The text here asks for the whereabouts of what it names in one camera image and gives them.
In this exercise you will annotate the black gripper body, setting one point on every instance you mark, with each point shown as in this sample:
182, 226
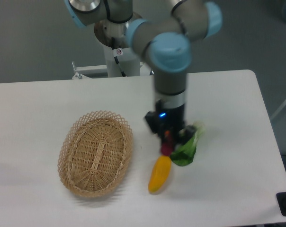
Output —
168, 119

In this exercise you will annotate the purple sweet potato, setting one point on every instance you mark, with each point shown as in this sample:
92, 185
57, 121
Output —
166, 149

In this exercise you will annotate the green bok choy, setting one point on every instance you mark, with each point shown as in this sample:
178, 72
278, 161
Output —
184, 154

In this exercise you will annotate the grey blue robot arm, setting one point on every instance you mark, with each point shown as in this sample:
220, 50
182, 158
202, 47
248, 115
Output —
164, 47

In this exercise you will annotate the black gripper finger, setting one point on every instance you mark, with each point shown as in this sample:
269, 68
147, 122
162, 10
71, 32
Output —
184, 135
156, 123

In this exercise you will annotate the white metal base frame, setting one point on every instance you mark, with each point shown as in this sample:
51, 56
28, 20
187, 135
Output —
100, 71

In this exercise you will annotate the yellow mango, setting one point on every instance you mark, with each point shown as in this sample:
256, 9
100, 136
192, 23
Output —
160, 174

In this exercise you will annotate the woven wicker basket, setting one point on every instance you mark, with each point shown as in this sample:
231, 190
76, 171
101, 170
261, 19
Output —
95, 154

